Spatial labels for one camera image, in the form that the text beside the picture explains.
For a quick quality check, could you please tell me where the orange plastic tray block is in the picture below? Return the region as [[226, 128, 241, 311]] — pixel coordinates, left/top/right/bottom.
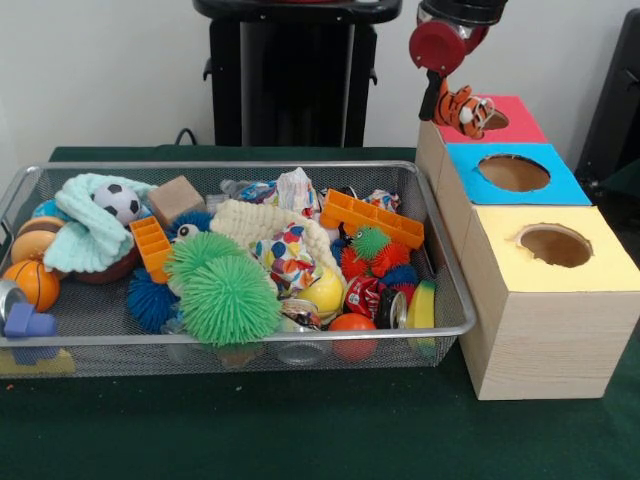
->
[[320, 188, 426, 249]]

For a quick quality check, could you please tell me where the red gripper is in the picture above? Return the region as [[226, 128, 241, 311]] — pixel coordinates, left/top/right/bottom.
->
[[408, 20, 468, 123]]

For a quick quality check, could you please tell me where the large green spiky ball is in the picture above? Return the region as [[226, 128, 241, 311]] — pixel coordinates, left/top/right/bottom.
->
[[180, 255, 283, 347]]

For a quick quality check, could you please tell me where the small soccer ball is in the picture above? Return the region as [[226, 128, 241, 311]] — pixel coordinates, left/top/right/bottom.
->
[[93, 183, 143, 225]]

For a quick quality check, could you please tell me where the wire mesh bin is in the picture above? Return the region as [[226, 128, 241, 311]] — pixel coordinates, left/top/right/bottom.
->
[[0, 160, 479, 377]]

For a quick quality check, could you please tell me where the green cloth table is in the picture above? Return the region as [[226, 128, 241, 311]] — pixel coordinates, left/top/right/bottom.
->
[[0, 145, 640, 480]]

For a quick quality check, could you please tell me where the orange plastic toy piece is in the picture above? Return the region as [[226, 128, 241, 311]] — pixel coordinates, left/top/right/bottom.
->
[[130, 215, 173, 284]]

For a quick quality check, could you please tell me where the cream waffle cloth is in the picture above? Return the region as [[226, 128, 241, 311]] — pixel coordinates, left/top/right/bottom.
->
[[210, 200, 341, 291]]

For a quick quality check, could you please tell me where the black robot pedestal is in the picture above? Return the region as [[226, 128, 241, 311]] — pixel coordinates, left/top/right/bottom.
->
[[193, 0, 406, 148]]

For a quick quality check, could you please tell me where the yellow ball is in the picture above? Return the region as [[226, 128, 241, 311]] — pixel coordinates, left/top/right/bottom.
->
[[300, 265, 346, 319]]

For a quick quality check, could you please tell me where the black floor stand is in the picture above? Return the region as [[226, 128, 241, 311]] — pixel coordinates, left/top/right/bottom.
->
[[578, 8, 640, 201]]

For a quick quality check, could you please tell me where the green spiky googly-eyed toy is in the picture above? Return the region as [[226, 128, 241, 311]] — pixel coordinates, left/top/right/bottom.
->
[[165, 232, 246, 291]]

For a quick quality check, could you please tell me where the tiger plush toy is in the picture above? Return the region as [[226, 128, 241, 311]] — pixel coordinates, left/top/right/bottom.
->
[[433, 82, 499, 141]]

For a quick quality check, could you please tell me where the wooden box with three holes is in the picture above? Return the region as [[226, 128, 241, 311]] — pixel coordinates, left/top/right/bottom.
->
[[415, 95, 640, 401]]

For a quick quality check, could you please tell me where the blue spiky ball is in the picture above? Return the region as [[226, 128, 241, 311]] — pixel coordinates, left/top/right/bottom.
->
[[127, 268, 183, 334]]

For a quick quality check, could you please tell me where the colourful polka-dot cloth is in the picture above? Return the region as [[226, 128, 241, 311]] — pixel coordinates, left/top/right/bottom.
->
[[255, 225, 326, 296]]

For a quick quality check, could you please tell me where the mint green cloth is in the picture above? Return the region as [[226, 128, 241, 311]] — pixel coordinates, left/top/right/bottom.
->
[[42, 173, 153, 274]]

